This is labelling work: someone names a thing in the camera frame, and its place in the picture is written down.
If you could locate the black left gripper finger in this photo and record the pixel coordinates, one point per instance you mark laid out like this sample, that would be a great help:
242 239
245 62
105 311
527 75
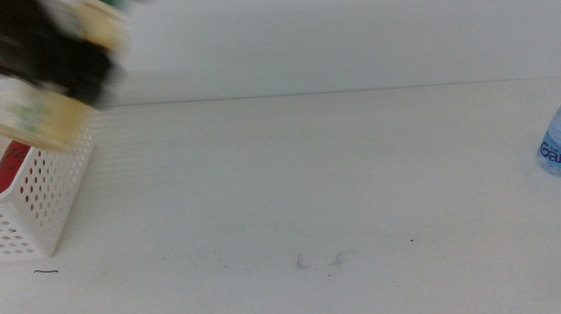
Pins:
83 74

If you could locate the yellow tea bottle white cap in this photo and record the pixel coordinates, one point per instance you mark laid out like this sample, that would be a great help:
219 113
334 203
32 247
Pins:
52 120

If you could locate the red cola can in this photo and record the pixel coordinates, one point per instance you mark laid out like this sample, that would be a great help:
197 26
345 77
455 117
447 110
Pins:
6 171

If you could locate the white perforated plastic basket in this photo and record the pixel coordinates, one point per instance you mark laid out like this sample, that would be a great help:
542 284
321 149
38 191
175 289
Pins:
53 195

